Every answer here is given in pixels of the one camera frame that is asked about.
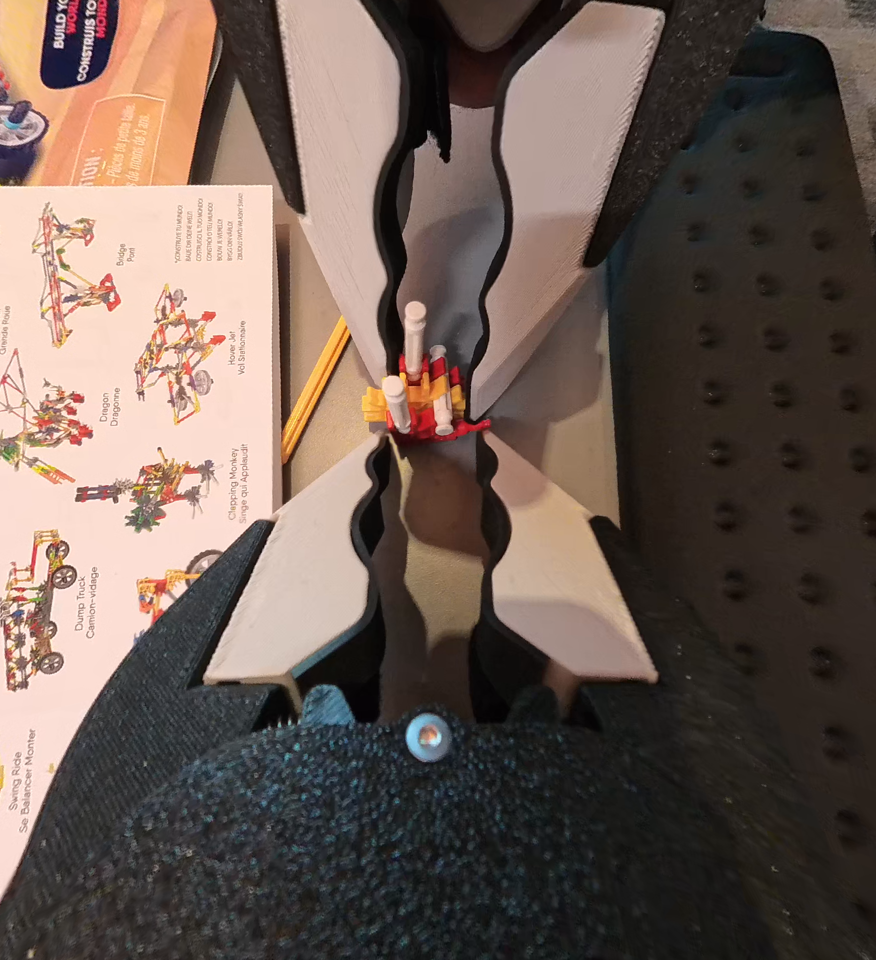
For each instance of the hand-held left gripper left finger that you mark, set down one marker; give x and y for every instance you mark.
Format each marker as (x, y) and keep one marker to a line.
(295, 592)

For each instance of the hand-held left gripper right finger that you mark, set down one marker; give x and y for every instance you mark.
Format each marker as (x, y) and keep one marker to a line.
(565, 592)

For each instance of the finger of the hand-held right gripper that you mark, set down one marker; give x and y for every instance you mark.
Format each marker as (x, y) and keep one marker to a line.
(573, 150)
(340, 150)

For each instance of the white toy rod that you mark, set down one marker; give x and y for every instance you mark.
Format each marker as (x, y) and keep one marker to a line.
(393, 390)
(414, 311)
(444, 409)

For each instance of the red toy rod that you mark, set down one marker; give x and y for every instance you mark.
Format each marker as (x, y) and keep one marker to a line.
(479, 426)

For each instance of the yellow toy rod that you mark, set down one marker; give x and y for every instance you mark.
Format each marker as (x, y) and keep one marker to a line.
(310, 397)

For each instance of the red yellow connector assembly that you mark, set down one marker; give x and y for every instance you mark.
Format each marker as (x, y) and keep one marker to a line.
(374, 401)

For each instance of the person's right hand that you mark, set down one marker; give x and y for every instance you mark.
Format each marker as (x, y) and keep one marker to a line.
(474, 75)

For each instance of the orange printed toy box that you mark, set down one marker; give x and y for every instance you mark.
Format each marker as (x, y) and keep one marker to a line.
(145, 112)

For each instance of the white printed instruction booklet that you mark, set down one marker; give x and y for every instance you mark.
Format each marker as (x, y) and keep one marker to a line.
(108, 525)

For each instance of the black dotted mat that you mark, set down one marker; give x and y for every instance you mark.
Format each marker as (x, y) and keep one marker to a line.
(768, 450)

